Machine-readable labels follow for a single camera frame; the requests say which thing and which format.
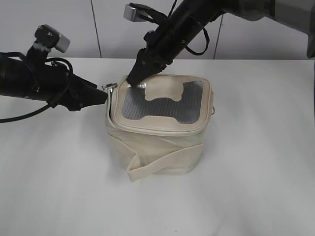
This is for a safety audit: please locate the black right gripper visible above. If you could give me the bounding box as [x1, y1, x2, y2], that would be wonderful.
[126, 17, 203, 86]

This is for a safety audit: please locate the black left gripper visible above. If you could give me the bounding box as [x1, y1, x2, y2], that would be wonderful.
[23, 59, 108, 111]

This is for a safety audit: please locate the cream canvas zipper bag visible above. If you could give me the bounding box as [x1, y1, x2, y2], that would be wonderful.
[104, 74, 214, 181]

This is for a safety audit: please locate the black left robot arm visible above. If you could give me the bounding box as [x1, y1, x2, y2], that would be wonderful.
[0, 56, 108, 111]

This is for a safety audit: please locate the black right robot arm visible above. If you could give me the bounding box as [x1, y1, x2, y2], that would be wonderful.
[124, 0, 315, 86]

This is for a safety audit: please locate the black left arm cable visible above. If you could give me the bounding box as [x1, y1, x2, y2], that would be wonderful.
[0, 57, 74, 123]

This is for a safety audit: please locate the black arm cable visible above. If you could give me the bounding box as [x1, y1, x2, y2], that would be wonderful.
[0, 57, 74, 123]
[167, 0, 223, 55]

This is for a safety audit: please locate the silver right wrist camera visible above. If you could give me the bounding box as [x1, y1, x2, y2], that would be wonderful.
[123, 2, 168, 25]

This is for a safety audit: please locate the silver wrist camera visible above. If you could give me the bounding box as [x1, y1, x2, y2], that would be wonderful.
[123, 2, 168, 25]
[27, 24, 70, 60]

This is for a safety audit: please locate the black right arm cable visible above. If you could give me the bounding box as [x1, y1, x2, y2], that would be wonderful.
[167, 0, 223, 55]

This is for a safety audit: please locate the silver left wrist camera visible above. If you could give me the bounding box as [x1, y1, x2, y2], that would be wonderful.
[27, 24, 70, 60]

